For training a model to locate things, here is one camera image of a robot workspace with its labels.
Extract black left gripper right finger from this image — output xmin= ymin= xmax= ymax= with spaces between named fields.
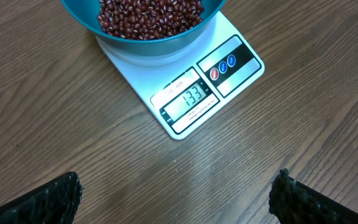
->
xmin=268 ymin=169 xmax=358 ymax=224

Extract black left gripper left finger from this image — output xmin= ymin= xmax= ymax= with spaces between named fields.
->
xmin=0 ymin=172 xmax=83 ymax=224

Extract white digital kitchen scale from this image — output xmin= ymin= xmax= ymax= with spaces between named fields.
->
xmin=98 ymin=12 xmax=265 ymax=140

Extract teal blue bowl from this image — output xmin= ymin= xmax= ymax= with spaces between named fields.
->
xmin=62 ymin=0 xmax=225 ymax=56

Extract red beans in bowl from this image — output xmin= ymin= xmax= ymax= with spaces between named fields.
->
xmin=97 ymin=0 xmax=204 ymax=40

